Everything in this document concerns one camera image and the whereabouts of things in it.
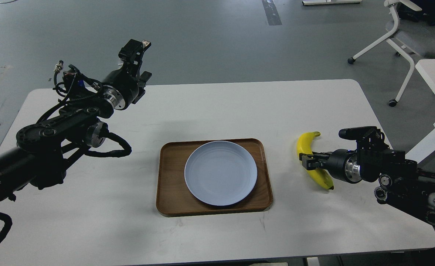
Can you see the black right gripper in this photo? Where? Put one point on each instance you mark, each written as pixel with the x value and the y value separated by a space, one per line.
pixel 340 164

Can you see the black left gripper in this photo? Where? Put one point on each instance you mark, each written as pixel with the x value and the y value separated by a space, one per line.
pixel 122 88

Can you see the yellow banana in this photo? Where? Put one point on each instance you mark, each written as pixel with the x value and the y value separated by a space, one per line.
pixel 319 176

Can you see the light blue plate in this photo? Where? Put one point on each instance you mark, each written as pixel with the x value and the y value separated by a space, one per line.
pixel 220 173

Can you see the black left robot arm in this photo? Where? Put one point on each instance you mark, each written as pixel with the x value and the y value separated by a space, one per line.
pixel 72 128

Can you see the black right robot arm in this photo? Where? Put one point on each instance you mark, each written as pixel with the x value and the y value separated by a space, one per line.
pixel 402 184

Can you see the brown wooden tray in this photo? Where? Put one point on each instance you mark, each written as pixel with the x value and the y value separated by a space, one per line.
pixel 174 199

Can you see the white office chair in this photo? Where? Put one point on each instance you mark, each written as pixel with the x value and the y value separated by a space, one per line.
pixel 406 38

